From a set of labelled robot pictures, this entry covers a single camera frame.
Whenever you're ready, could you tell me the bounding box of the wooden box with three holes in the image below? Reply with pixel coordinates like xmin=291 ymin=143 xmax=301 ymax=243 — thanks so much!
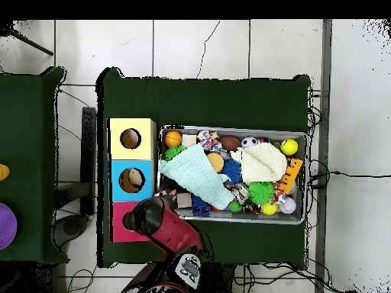
xmin=106 ymin=118 xmax=157 ymax=243

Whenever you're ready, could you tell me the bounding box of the shallow clear plastic bin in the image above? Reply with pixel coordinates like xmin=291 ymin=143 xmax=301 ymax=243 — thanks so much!
xmin=156 ymin=124 xmax=309 ymax=225

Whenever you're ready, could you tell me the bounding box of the light blue waffle cloth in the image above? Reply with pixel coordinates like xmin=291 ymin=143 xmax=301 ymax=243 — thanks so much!
xmin=158 ymin=143 xmax=235 ymax=211

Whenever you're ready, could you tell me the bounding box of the small orange basketball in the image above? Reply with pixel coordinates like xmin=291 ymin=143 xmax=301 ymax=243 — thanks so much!
xmin=164 ymin=130 xmax=183 ymax=148

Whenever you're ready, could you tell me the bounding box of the blue spiky rubber ball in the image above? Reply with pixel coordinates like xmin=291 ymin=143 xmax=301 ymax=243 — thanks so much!
xmin=221 ymin=158 xmax=243 ymax=185

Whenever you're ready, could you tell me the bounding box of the small brown football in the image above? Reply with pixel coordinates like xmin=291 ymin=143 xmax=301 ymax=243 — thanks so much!
xmin=219 ymin=134 xmax=242 ymax=152

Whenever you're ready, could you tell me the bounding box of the small black white soccer ball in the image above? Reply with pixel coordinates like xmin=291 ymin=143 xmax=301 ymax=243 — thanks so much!
xmin=241 ymin=136 xmax=260 ymax=150

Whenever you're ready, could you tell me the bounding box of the dark green tablecloth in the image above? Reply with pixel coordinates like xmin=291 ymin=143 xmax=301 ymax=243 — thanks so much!
xmin=95 ymin=66 xmax=312 ymax=269
xmin=0 ymin=66 xmax=69 ymax=265

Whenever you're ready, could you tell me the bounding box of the cream waffle cloth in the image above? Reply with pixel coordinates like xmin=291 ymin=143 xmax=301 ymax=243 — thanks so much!
xmin=230 ymin=142 xmax=289 ymax=183

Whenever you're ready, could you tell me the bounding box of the green spiky rubber ball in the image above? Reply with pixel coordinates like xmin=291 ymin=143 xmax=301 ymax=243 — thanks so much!
xmin=247 ymin=181 xmax=276 ymax=205

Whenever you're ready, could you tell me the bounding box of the yellow tennis ball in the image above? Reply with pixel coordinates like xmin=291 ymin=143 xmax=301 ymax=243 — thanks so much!
xmin=280 ymin=137 xmax=299 ymax=156

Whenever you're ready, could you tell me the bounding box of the orange notched foam block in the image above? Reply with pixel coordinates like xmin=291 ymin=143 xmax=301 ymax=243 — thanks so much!
xmin=276 ymin=157 xmax=305 ymax=195

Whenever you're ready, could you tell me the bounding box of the white baseball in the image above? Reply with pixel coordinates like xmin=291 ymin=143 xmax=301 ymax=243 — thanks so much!
xmin=278 ymin=196 xmax=297 ymax=215

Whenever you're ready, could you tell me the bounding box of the black metal stand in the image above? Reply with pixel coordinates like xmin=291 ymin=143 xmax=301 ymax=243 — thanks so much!
xmin=54 ymin=106 xmax=98 ymax=216

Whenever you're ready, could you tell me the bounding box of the dark grey rounded object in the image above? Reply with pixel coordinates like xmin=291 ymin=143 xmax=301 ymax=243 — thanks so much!
xmin=53 ymin=213 xmax=90 ymax=248

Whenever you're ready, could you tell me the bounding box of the purple ball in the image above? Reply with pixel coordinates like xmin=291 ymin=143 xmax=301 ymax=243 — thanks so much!
xmin=0 ymin=202 xmax=18 ymax=251

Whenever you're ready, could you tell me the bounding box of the black tripod leg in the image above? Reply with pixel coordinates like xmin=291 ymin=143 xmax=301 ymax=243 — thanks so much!
xmin=0 ymin=21 xmax=55 ymax=56

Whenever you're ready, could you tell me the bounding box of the black cable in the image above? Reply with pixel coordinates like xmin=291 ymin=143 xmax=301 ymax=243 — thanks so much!
xmin=308 ymin=158 xmax=391 ymax=190

